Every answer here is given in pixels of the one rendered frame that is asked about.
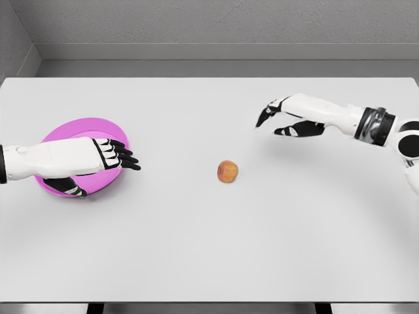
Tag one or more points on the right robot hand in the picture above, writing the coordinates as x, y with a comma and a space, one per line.
304, 103

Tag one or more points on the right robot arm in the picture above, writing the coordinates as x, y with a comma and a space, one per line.
373, 124

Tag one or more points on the pink plate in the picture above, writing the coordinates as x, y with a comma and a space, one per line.
108, 129

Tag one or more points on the red-yellow apple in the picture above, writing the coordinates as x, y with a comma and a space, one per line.
227, 170

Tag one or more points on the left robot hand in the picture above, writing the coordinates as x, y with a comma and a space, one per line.
78, 157

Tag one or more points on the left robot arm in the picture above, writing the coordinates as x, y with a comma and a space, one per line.
21, 162

